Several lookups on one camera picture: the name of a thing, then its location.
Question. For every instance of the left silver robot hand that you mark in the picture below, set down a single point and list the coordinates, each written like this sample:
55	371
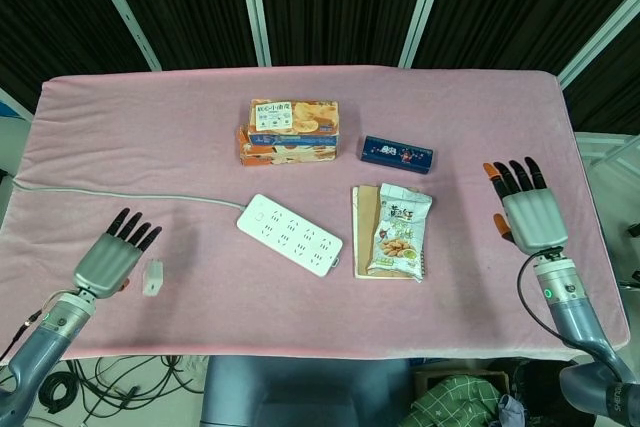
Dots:
105	262

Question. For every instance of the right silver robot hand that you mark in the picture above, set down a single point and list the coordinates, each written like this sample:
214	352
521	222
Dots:
535	217

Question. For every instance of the small white plug adapter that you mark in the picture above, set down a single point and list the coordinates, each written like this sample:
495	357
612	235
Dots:
153	279

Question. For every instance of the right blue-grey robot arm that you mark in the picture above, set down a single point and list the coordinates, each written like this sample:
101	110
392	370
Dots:
565	297

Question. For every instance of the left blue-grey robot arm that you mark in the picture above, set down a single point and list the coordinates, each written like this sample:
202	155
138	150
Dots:
50	329

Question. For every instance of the pink tablecloth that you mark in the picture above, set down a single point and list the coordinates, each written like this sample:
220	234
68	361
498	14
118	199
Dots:
200	297

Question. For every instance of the white green snack bag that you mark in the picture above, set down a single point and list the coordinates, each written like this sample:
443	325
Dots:
400	232

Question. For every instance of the dark blue long box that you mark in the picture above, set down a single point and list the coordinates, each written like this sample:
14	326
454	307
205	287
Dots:
397	153

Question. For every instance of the brown notebook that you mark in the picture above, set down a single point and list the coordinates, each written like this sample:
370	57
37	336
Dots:
364	232

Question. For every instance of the white power strip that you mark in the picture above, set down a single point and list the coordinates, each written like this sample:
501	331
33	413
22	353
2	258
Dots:
290	234

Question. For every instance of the green plaid cloth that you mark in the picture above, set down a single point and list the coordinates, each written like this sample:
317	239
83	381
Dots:
455	402

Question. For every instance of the grey robot torso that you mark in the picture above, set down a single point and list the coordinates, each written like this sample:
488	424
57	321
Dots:
300	392

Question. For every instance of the blue orange biscuit box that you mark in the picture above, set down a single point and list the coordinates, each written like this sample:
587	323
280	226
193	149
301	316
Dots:
295	117

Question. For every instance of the white frame post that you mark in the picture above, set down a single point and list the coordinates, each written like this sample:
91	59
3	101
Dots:
595	37
125	7
15	102
425	7
255	7

